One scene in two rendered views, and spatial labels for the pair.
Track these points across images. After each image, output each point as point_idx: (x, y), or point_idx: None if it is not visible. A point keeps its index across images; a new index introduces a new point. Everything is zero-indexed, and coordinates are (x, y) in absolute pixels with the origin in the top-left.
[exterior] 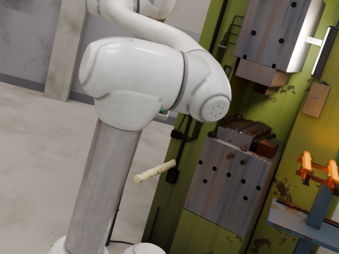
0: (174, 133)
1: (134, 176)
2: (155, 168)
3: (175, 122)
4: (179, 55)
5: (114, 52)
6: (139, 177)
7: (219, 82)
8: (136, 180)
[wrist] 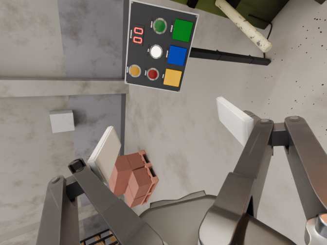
0: (192, 3)
1: (263, 51)
2: (241, 25)
3: (179, 2)
4: None
5: None
6: (267, 44)
7: None
8: (268, 48)
